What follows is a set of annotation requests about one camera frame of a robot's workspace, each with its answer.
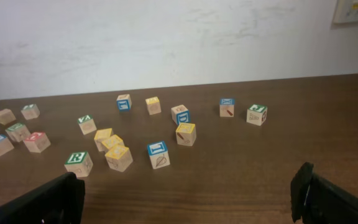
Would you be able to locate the blue side far block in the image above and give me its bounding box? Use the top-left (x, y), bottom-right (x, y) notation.
top-left (116, 94), bottom-right (132, 111)

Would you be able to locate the yellow block with crayon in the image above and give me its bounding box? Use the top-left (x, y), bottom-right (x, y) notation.
top-left (175, 123), bottom-right (196, 146)

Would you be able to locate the green R block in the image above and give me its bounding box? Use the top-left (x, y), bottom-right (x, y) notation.
top-left (65, 151), bottom-right (93, 177)

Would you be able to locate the red O block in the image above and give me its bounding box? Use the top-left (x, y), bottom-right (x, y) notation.
top-left (23, 132), bottom-right (51, 153)

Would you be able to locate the yellow top far block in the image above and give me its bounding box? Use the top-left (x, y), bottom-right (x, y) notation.
top-left (145, 96), bottom-right (162, 115)

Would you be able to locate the green L block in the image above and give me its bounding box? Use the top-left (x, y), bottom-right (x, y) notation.
top-left (21, 104), bottom-right (40, 120)

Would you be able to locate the blue P block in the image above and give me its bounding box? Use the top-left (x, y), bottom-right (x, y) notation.
top-left (0, 134), bottom-right (14, 156)

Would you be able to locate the green B block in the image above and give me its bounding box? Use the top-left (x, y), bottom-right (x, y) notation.
top-left (6, 123), bottom-right (30, 142)

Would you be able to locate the yellow block middle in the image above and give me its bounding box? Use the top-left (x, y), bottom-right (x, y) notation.
top-left (101, 134), bottom-right (124, 152)

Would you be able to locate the green Z block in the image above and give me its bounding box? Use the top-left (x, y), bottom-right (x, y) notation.
top-left (77, 114), bottom-right (97, 135)

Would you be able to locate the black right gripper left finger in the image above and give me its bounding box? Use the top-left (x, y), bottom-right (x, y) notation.
top-left (0, 172), bottom-right (85, 224)

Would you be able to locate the blue X block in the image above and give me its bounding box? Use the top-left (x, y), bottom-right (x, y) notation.
top-left (219, 98), bottom-right (235, 118)

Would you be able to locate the blue I leaf block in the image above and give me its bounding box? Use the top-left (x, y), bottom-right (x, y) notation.
top-left (147, 141), bottom-right (170, 169)

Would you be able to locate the yellow block front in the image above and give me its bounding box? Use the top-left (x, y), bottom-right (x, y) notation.
top-left (105, 145), bottom-right (133, 172)

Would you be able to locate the plain wooden yellow block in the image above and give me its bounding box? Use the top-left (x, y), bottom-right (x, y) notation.
top-left (0, 109), bottom-right (16, 125)

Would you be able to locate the yellow block back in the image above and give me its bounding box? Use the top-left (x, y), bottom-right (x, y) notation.
top-left (94, 128), bottom-right (113, 152)

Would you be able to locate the green J block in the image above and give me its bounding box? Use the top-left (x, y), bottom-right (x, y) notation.
top-left (246, 104), bottom-right (268, 126)

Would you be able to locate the blue D wooden block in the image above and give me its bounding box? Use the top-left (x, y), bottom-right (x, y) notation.
top-left (171, 105), bottom-right (190, 126)

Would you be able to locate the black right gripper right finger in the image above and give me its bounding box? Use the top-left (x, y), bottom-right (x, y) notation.
top-left (290, 162), bottom-right (358, 224)

